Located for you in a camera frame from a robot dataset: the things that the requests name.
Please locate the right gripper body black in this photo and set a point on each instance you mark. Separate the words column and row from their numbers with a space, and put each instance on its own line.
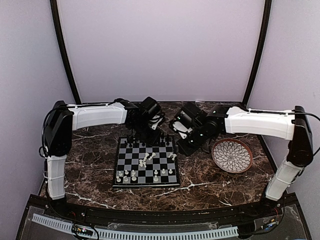
column 192, row 146

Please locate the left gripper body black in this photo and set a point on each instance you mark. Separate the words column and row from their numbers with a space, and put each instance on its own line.
column 145, row 135

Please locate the white king piece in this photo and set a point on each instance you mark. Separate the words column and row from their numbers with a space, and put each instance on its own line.
column 152, row 156

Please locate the black grey chessboard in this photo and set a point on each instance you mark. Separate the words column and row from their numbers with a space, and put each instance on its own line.
column 138, row 165

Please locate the white piece b file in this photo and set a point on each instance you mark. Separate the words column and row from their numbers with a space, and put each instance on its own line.
column 125, row 179

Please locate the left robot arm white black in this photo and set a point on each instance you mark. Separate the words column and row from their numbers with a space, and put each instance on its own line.
column 142, row 118

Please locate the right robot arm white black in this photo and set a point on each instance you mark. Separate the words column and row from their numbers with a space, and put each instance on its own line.
column 196, row 126

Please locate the patterned ceramic plate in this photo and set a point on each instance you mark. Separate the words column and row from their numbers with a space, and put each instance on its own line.
column 232, row 155

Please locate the black front table rail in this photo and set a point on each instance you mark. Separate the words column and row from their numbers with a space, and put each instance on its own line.
column 241, row 214

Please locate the white slotted cable duct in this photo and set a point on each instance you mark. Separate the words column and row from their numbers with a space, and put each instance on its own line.
column 102, row 233

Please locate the left black frame post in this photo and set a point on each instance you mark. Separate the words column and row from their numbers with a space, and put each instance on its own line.
column 63, row 51

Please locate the black frame post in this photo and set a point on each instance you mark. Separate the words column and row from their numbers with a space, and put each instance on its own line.
column 258, row 52
column 63, row 51

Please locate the right black frame post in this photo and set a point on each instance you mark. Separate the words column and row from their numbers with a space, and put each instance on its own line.
column 258, row 52

